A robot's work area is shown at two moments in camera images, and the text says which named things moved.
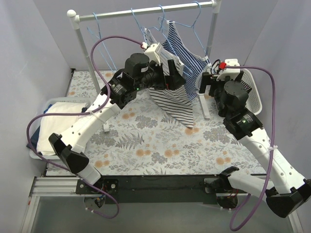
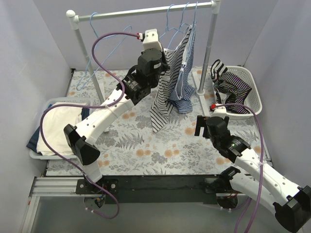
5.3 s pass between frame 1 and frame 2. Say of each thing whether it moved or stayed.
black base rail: stayed
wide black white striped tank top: moved
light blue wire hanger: moved
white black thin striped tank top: moved
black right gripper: moved
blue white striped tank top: moved
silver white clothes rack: stayed
